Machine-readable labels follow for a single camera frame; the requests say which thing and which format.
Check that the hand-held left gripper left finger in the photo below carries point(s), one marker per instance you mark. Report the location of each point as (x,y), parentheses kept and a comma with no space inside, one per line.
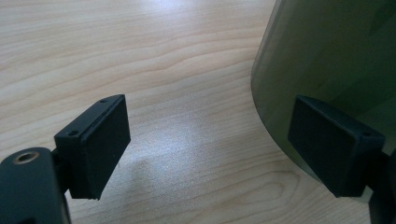
(93,149)

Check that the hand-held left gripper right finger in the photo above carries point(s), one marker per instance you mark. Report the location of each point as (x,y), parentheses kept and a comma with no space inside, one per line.
(330,146)

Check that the olive green trash bin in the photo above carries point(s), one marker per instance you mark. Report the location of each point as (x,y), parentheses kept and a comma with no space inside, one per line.
(327,46)

